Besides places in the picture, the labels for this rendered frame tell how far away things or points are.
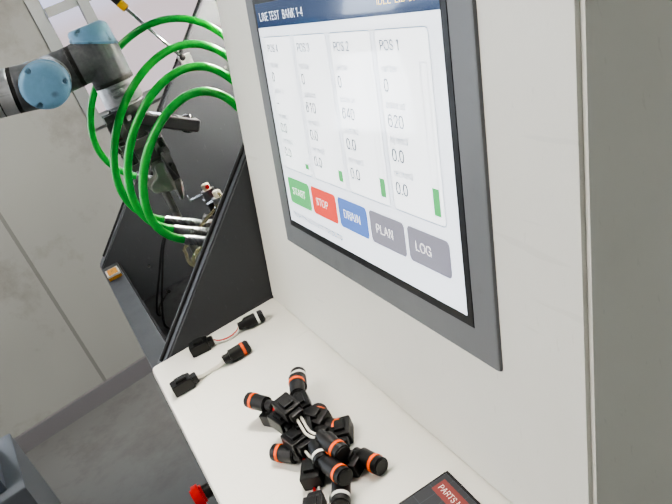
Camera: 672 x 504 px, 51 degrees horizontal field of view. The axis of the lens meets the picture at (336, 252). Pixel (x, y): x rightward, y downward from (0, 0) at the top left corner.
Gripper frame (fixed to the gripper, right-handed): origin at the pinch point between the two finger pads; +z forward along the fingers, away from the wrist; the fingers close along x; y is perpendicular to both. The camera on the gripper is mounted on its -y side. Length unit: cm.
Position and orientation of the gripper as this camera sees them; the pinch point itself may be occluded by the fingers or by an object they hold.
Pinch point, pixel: (182, 191)
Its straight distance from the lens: 144.8
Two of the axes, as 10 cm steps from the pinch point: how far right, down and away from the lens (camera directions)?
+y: -8.3, 4.8, -2.7
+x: 4.3, 2.5, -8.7
